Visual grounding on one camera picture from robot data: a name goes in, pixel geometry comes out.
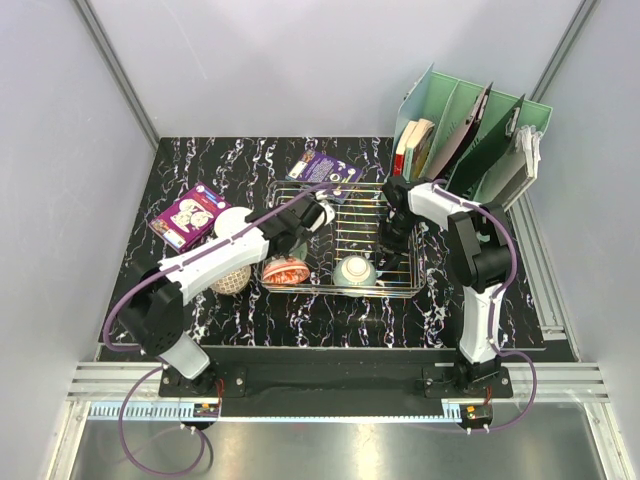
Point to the teal bird patterned bowl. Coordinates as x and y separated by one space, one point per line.
300 252

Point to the aluminium frame rail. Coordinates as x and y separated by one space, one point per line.
131 392

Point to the purple rabbit picture book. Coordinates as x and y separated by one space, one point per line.
187 220

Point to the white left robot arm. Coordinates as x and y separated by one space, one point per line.
152 311

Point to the pink clipboard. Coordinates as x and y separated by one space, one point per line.
459 125

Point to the wire dish rack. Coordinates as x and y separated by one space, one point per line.
354 231

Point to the red spine book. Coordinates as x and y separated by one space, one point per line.
399 163

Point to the orange bowl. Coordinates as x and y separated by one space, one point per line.
231 221

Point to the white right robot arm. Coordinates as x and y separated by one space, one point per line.
482 253

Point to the mint green file organizer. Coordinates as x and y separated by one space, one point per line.
427 99

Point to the dark green clipboard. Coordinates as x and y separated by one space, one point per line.
486 153

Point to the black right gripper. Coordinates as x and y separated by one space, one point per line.
394 251

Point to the pale green upturned bowl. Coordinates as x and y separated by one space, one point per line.
354 271

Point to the cream paperback book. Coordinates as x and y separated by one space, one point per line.
415 142

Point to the red white floral bowl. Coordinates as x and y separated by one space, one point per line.
285 271

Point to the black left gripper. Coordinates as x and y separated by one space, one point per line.
304 233

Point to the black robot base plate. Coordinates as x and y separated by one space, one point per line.
327 385

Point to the dark purple paperback book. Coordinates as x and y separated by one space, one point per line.
317 167

